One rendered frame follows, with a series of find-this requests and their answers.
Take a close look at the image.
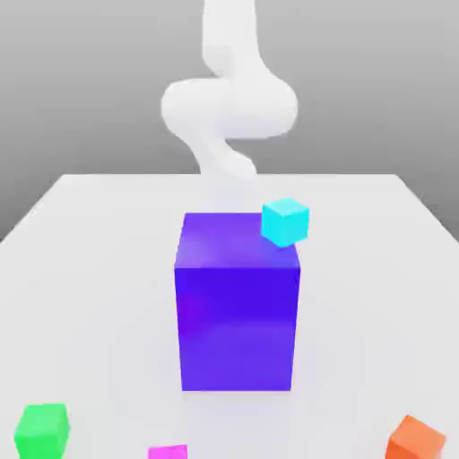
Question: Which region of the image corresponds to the small cyan cube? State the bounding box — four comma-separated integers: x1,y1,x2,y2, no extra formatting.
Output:
260,196,310,249

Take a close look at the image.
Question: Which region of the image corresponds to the small magenta cube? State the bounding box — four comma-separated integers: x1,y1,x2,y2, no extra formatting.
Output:
147,444,189,459

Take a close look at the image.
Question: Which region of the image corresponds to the small green cube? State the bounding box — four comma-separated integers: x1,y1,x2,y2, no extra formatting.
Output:
13,403,71,459

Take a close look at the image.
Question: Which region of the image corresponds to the small orange cube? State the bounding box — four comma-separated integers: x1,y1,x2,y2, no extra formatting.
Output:
385,414,447,459

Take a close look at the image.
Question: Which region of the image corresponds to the large purple box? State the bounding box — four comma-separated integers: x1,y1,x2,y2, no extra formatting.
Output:
173,212,301,393

